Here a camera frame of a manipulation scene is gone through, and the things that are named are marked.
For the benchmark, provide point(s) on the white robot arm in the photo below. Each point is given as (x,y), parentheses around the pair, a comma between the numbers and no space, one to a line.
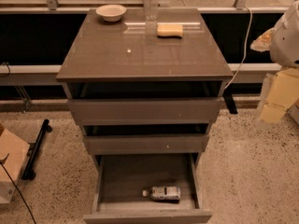
(284,47)

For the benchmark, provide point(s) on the grey bottom drawer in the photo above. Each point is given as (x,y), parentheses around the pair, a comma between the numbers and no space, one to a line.
(122,179)

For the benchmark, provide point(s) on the cardboard box right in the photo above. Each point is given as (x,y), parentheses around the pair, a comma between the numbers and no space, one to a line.
(294,111)

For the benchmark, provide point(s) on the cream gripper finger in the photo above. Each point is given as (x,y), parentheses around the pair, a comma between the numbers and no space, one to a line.
(262,43)
(279,93)

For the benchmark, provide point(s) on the grey top drawer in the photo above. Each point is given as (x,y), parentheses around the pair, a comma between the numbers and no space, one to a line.
(145,103)

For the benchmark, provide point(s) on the clear water bottle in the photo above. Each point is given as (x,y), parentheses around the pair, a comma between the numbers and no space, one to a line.
(150,9)

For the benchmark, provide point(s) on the grey drawer cabinet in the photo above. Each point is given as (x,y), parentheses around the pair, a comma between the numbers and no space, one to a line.
(134,41)

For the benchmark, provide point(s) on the yellow sponge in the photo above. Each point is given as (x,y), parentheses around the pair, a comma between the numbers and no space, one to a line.
(168,30)

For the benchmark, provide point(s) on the cardboard box left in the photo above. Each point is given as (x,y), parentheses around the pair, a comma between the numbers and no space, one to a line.
(13,151)

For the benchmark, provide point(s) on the grey middle drawer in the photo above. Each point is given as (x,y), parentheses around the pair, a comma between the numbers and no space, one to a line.
(146,139)

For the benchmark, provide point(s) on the grey drawer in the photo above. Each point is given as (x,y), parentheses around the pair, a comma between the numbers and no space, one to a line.
(146,139)
(122,179)
(145,103)

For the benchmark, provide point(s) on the white ceramic bowl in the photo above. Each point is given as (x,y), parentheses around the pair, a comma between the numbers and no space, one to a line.
(111,13)

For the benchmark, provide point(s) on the cardboard box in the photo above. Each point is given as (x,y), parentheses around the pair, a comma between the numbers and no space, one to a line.
(13,151)
(294,111)

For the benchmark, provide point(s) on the plastic bottle with label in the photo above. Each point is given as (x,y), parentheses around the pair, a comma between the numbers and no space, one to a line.
(162,193)

